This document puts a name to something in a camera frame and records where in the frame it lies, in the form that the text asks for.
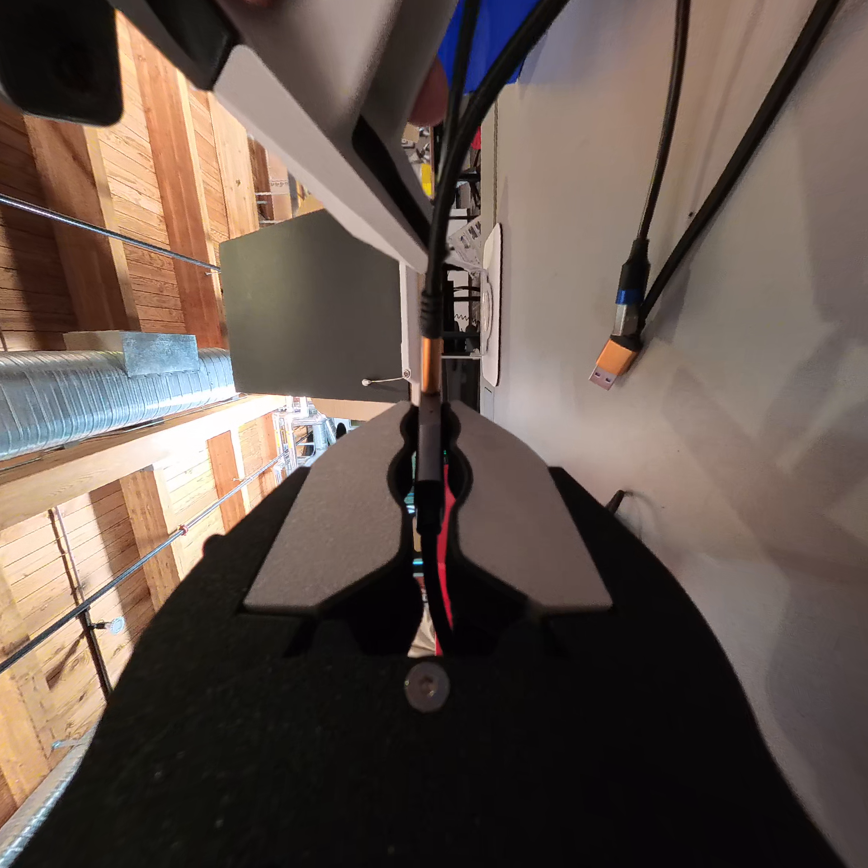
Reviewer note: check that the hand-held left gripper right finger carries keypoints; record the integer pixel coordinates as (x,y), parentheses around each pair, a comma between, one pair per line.
(529,542)

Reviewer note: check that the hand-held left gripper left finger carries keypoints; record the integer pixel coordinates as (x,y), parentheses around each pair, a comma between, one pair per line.
(325,542)

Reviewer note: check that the white board stand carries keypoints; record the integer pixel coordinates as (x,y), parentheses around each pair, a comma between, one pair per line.
(493,305)

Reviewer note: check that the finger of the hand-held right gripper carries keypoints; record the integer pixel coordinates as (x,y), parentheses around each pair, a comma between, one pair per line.
(190,41)

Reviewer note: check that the blue plastic bin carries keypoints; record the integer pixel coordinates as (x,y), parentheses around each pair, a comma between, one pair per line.
(495,41)

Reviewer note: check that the wood-framed black board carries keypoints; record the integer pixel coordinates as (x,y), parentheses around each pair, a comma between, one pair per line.
(305,305)

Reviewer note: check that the silver ventilation duct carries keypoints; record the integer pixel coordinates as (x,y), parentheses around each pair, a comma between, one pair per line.
(34,814)
(81,393)

